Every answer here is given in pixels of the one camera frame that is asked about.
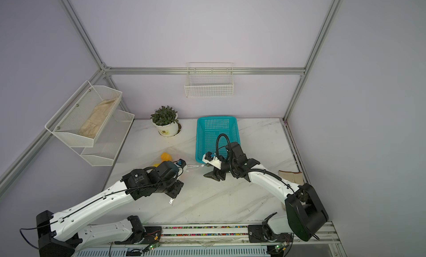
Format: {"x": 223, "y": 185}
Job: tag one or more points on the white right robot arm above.
{"x": 305, "y": 212}

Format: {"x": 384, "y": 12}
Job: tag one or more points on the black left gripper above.
{"x": 178, "y": 185}

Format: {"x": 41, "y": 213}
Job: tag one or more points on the white two-tier mesh shelf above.
{"x": 103, "y": 150}

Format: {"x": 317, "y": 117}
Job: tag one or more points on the orange pear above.
{"x": 166, "y": 157}

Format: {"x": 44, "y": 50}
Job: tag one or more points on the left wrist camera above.
{"x": 181, "y": 163}

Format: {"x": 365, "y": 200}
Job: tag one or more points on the white plastic flower pot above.
{"x": 168, "y": 128}

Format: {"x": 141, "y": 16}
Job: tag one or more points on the aluminium front rail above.
{"x": 221, "y": 240}

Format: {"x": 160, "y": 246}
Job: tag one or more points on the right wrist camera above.
{"x": 212, "y": 160}

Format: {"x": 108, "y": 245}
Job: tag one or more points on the white pot saucer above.
{"x": 178, "y": 130}

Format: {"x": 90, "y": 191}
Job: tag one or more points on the beige work glove on table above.
{"x": 294, "y": 177}

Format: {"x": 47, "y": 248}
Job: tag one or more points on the teal plastic basket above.
{"x": 209, "y": 128}

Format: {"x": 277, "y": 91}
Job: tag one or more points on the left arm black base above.
{"x": 141, "y": 234}

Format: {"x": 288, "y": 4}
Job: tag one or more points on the white wire wall basket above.
{"x": 209, "y": 80}

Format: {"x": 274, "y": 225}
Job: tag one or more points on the beige glove on shelf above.
{"x": 94, "y": 123}

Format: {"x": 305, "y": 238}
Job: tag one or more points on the green leafy plant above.
{"x": 164, "y": 116}

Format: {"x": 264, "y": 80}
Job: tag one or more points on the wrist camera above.
{"x": 181, "y": 163}
{"x": 212, "y": 160}

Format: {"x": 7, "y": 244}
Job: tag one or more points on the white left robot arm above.
{"x": 63, "y": 233}

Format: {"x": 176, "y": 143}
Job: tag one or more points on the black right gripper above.
{"x": 217, "y": 174}

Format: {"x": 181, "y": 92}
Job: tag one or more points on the clear zip-top plastic bag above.
{"x": 193, "y": 168}

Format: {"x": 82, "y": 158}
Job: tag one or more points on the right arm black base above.
{"x": 273, "y": 229}

